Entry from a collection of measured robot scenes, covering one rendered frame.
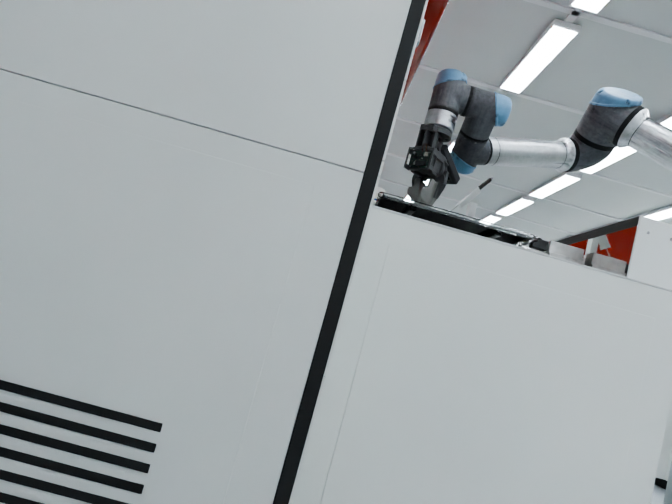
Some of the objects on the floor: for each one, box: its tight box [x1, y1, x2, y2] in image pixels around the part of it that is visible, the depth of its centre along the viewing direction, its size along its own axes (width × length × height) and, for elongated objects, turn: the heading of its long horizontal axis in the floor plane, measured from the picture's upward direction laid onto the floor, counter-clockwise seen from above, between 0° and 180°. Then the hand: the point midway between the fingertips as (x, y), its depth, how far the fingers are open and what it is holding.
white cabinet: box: [291, 207, 672, 504], centre depth 150 cm, size 64×96×82 cm, turn 67°
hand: (421, 212), depth 142 cm, fingers closed
